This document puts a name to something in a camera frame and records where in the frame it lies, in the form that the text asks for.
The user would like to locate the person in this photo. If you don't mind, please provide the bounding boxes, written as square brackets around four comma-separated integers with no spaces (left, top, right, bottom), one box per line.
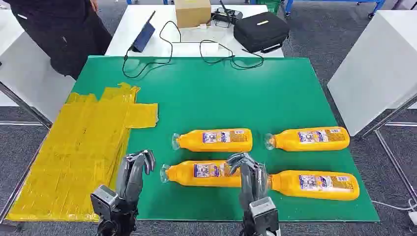
[0,0,113,81]

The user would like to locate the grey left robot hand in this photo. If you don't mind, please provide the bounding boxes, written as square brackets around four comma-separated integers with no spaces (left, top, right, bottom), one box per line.
[115,149,157,207]

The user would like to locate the black carrying case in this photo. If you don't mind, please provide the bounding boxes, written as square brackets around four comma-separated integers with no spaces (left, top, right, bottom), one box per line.
[233,11,291,54]

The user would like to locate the black drone controller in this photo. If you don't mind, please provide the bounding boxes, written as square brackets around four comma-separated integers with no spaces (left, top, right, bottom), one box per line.
[207,0,243,29]

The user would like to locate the blue tablet on stand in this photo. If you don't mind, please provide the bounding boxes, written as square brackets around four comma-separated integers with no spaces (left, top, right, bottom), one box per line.
[130,10,156,54]

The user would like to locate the white side table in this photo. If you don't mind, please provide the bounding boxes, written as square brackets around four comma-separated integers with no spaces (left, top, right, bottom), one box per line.
[327,9,417,137]
[0,9,76,123]

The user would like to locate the cardboard box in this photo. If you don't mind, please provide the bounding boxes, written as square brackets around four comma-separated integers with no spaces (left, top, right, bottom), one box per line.
[174,0,212,29]

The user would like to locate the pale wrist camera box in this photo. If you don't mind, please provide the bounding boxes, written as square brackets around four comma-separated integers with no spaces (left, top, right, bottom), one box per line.
[249,197,280,234]
[90,184,119,219]

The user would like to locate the yellow plastic sheet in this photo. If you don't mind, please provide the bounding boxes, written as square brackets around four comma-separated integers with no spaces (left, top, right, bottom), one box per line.
[6,82,159,223]

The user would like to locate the blue metal frame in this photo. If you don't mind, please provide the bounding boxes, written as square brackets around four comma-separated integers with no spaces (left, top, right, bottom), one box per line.
[283,0,386,19]

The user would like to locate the white floor cable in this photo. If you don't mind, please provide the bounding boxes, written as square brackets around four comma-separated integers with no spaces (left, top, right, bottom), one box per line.
[371,198,417,212]

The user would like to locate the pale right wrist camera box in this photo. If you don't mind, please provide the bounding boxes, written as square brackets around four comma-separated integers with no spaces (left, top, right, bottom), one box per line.
[249,197,280,234]

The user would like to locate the green table mat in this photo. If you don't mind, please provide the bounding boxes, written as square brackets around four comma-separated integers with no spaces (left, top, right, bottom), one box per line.
[70,55,380,223]

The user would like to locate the black looped cable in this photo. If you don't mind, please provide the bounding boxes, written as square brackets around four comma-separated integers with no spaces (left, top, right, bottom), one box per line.
[199,39,265,70]

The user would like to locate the metal table leg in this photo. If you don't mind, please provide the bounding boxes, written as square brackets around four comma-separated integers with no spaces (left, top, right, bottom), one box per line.
[0,81,53,129]
[361,94,417,204]

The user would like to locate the green crate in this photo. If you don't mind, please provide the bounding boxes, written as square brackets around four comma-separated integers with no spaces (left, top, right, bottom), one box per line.
[255,0,281,14]

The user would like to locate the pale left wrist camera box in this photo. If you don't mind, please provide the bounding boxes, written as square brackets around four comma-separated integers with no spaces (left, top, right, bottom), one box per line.
[90,184,119,219]

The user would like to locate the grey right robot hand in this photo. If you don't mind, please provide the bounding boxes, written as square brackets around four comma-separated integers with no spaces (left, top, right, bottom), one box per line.
[226,152,270,210]

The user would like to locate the black tablet cable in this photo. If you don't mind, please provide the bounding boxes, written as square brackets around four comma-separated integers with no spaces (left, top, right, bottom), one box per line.
[122,20,182,79]

